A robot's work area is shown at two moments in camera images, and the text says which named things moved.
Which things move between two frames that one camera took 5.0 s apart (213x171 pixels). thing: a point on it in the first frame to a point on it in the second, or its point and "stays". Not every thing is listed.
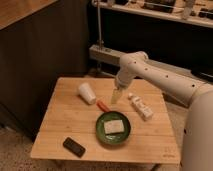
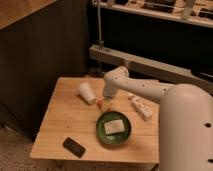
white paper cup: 86,93 stays
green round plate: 114,138 stays
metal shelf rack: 177,33 stays
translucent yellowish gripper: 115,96 to 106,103
